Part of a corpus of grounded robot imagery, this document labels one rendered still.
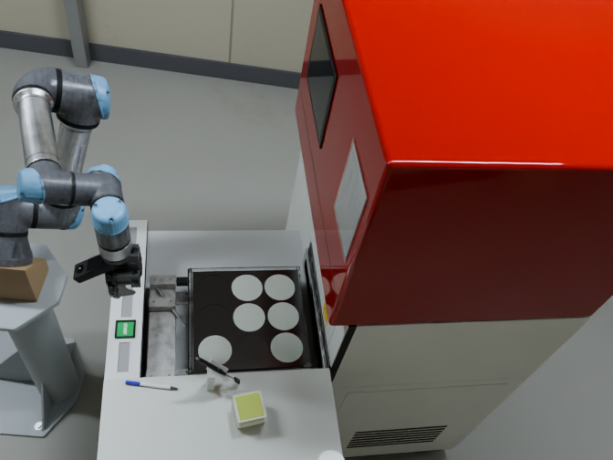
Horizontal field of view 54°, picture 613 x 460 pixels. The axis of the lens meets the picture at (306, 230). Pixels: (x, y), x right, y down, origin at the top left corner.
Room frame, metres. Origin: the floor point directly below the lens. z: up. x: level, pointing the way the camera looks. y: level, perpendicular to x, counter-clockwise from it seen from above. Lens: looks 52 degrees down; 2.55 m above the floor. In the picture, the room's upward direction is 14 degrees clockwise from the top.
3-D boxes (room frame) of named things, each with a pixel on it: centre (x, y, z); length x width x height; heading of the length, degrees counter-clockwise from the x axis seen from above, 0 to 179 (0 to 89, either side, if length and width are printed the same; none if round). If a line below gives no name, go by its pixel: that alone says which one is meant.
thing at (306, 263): (1.00, -0.09, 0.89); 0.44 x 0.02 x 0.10; 18
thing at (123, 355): (0.88, 0.48, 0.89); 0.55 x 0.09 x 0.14; 18
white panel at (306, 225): (1.18, -0.05, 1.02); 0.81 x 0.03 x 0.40; 18
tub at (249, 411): (0.60, 0.04, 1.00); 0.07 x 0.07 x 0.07; 27
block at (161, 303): (0.90, 0.38, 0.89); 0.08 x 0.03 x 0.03; 108
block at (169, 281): (0.98, 0.40, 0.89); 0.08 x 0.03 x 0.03; 108
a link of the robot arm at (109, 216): (0.76, 0.43, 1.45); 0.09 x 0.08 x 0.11; 30
